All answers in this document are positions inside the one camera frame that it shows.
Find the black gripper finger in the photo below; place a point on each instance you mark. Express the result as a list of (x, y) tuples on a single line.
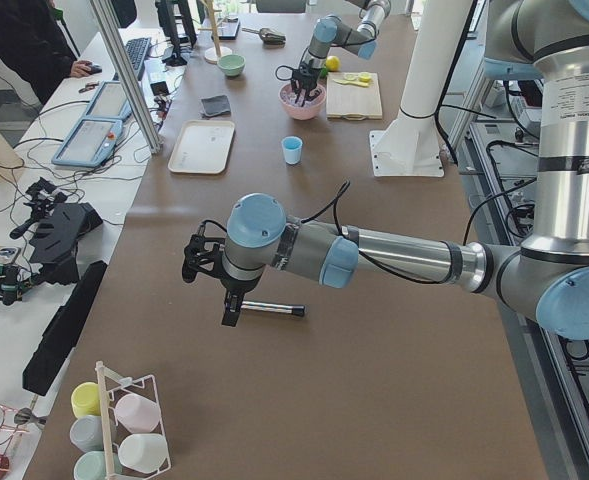
[(313, 94), (296, 98), (228, 316), (237, 308)]

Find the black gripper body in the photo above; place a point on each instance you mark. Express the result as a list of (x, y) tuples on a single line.
[(308, 76), (236, 285)]

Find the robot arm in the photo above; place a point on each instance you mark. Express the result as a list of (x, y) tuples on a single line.
[(331, 31), (545, 278)]

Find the pink bowl of ice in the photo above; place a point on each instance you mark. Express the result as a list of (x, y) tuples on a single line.
[(307, 110)]

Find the steel ice scoop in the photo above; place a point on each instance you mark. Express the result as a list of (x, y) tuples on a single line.
[(268, 36)]

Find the light blue plastic cup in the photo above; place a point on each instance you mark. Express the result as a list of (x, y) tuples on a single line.
[(292, 149)]

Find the pink plastic cup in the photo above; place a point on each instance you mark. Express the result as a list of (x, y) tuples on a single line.
[(137, 414)]

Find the white plastic cup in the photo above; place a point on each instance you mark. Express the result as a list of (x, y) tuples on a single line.
[(143, 452)]

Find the yellow plastic cup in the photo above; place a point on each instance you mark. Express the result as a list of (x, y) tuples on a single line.
[(85, 400)]

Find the grey plastic cup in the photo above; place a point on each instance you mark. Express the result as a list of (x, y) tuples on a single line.
[(86, 433)]

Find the mint green plastic cup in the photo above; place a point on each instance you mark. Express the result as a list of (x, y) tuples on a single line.
[(90, 466)]

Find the whole lemon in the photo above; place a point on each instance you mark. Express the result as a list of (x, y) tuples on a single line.
[(333, 63)]

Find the wooden cutting board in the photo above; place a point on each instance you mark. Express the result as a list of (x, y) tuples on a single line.
[(352, 100)]

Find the steel muddler black tip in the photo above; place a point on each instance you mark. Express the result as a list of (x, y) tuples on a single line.
[(295, 310)]

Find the green ceramic bowl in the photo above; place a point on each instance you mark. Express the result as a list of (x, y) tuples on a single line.
[(231, 65)]

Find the grey folded cloth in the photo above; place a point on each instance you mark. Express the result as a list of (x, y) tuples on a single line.
[(215, 106)]

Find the wooden mug tree stand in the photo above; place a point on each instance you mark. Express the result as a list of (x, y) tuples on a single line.
[(214, 53)]

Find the cream rabbit tray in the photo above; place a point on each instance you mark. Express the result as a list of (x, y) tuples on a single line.
[(202, 147)]

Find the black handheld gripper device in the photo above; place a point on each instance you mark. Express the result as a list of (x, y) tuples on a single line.
[(59, 227)]

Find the blue teach pendant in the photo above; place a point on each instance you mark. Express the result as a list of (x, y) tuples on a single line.
[(109, 101), (90, 142)]

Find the black computer monitor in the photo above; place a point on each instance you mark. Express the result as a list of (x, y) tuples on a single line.
[(178, 53)]

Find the black long bar device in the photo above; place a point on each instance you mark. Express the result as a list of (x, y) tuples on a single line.
[(62, 333)]

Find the black keyboard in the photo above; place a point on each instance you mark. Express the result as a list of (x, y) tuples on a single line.
[(137, 51)]

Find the person in black clothes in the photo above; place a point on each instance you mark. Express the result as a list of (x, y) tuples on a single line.
[(33, 46)]

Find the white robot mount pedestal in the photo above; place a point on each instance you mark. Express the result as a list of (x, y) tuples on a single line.
[(409, 146)]

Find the white wire cup rack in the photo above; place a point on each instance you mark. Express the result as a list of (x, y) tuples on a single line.
[(113, 386)]

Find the aluminium frame post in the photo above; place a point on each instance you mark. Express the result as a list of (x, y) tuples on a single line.
[(109, 29)]

